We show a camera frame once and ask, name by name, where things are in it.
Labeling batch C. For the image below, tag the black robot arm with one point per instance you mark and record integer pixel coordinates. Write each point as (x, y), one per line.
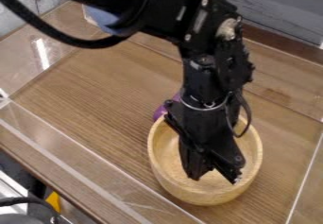
(206, 30)

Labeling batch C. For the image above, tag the yellow black device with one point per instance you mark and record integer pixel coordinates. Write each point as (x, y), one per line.
(54, 201)

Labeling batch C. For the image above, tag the purple toy eggplant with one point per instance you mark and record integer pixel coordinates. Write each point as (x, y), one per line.
(162, 110)

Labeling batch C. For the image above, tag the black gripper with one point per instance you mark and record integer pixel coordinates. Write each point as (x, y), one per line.
(207, 144)

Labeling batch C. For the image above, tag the brown wooden bowl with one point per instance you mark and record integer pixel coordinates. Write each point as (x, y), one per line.
(213, 190)

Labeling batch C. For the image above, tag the clear acrylic enclosure wall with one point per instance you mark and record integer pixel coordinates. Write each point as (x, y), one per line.
(77, 116)

